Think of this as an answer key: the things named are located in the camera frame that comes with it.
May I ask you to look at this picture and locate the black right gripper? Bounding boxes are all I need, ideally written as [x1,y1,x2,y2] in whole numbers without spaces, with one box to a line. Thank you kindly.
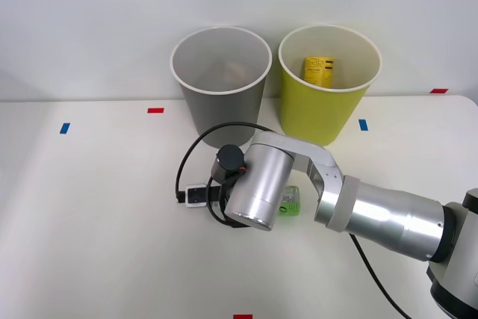
[207,181,234,220]

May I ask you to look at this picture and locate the green label plastic bottle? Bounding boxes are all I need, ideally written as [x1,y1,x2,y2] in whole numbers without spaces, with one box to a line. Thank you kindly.
[279,185,302,217]

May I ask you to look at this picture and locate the grey plastic waste bin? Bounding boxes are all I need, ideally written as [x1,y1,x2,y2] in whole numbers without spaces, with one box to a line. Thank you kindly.
[170,25,273,150]

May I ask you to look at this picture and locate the yellow-green plastic waste bin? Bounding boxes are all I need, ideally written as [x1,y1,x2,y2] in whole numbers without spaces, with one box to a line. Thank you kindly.
[277,24,383,147]

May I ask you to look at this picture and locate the pale grey wrist camera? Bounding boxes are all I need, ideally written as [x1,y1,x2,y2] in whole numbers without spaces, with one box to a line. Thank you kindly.
[184,183,208,208]

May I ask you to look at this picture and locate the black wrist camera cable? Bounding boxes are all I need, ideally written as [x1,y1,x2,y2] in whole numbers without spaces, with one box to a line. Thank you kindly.
[175,121,276,229]

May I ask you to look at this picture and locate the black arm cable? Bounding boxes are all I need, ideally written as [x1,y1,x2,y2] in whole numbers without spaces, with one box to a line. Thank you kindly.
[348,234,412,319]

